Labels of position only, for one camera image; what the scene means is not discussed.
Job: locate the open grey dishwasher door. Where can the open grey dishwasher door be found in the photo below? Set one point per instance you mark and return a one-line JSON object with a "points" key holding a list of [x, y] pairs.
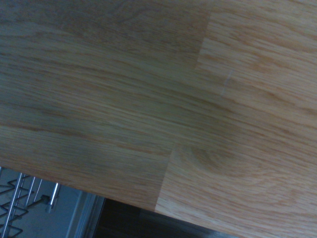
{"points": [[73, 210]]}

